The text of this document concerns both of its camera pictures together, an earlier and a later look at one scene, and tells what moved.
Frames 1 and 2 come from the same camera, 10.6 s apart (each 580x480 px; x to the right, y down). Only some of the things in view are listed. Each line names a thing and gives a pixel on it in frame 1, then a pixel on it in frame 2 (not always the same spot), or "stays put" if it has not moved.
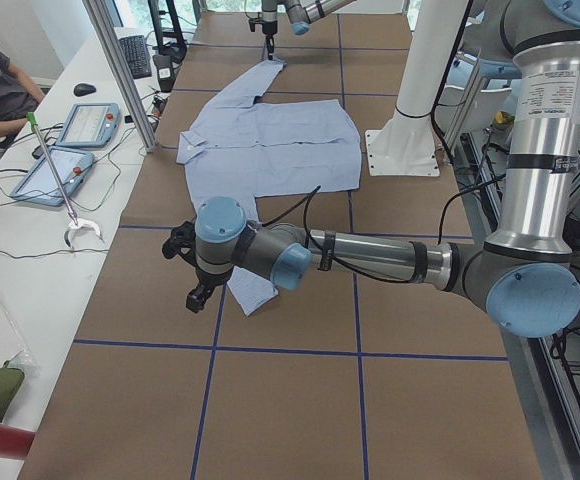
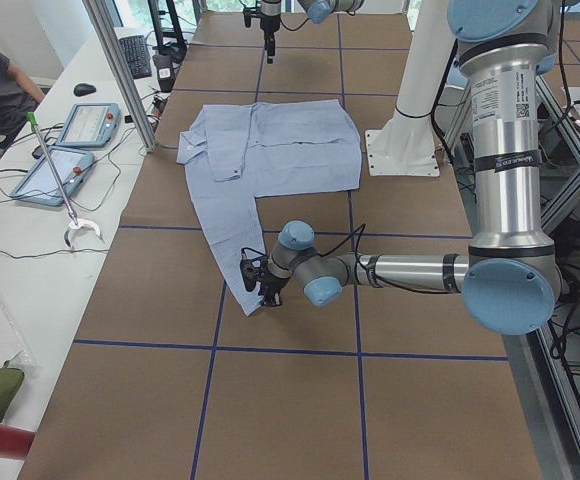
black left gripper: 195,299 → 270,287
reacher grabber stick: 74,223 stays put
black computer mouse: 81,89 stays put
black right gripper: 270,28 stays put
